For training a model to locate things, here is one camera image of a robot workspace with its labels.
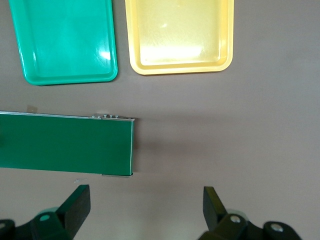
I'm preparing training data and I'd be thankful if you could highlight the green conveyor belt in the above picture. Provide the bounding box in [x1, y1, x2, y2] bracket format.
[0, 110, 136, 178]

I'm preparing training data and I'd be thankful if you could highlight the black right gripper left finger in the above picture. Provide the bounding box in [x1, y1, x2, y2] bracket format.
[0, 184, 91, 240]

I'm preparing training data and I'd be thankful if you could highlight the yellow plastic tray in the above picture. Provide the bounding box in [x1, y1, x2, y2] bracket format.
[124, 0, 235, 76]

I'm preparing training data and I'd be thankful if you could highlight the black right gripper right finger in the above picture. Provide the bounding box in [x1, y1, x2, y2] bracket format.
[198, 186, 303, 240]

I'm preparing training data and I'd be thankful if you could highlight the green plastic tray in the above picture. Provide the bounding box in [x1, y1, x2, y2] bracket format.
[8, 0, 119, 86]

